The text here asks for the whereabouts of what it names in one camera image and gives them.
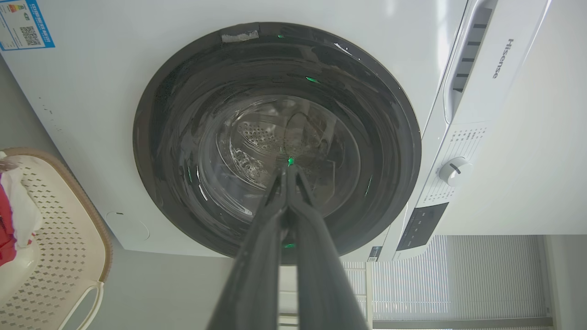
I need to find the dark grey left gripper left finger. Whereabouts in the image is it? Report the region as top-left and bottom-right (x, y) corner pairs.
(206, 166), (288, 330)

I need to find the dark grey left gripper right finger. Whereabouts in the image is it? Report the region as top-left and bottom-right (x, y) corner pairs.
(287, 164), (370, 330)

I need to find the white perforated laundry basket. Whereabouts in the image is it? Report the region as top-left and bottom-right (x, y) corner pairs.
(0, 148), (113, 330)

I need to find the red and white laundry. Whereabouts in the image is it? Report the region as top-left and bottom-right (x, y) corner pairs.
(0, 151), (43, 249)

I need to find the white window blind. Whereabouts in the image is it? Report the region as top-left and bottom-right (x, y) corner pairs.
(340, 235), (554, 330)

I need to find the round dark washing machine door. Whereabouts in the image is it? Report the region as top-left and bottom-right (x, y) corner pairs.
(133, 22), (422, 265)

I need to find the white washing machine dial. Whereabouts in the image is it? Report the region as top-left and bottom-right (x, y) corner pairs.
(439, 157), (472, 187)

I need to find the white Hisense washing machine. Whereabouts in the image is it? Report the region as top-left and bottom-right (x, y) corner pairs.
(0, 0), (553, 263)

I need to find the grey tape strip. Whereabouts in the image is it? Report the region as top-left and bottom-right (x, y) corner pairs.
(222, 30), (260, 43)

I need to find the red garment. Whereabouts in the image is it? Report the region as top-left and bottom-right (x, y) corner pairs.
(0, 182), (18, 267)

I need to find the blue energy label sticker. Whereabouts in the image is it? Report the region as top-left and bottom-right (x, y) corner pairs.
(0, 0), (55, 51)

